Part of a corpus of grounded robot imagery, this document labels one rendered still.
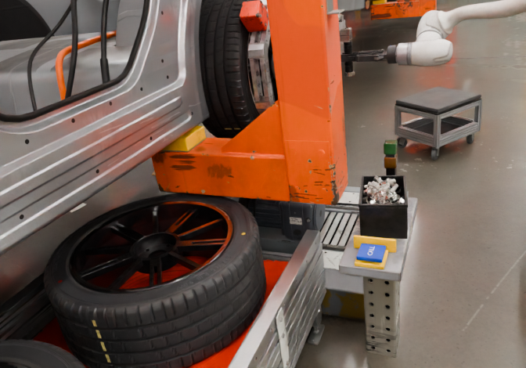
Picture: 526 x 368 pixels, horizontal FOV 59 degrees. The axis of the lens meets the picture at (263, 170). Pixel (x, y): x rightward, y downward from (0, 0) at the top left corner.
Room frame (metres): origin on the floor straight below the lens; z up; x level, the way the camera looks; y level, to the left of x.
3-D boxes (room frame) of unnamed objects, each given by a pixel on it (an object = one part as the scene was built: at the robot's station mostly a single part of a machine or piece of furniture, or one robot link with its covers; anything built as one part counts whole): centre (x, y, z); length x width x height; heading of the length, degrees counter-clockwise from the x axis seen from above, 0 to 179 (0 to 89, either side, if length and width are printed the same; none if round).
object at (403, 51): (1.91, -0.65, 0.83); 0.09 x 0.06 x 0.09; 154
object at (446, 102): (2.82, -1.16, 0.17); 0.43 x 0.36 x 0.34; 117
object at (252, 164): (1.53, 0.13, 0.69); 0.52 x 0.17 x 0.35; 64
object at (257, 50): (1.96, -0.15, 0.85); 0.54 x 0.07 x 0.54; 154
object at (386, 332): (1.20, -0.33, 0.21); 0.10 x 0.10 x 0.42; 64
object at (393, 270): (1.23, -0.34, 0.44); 0.43 x 0.17 x 0.03; 154
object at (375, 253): (1.07, -0.27, 0.47); 0.07 x 0.07 x 0.02; 64
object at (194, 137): (1.60, 0.28, 0.71); 0.14 x 0.14 x 0.05; 64
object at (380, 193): (1.26, -0.36, 0.51); 0.20 x 0.14 x 0.13; 163
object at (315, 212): (1.68, -0.01, 0.26); 0.42 x 0.18 x 0.35; 64
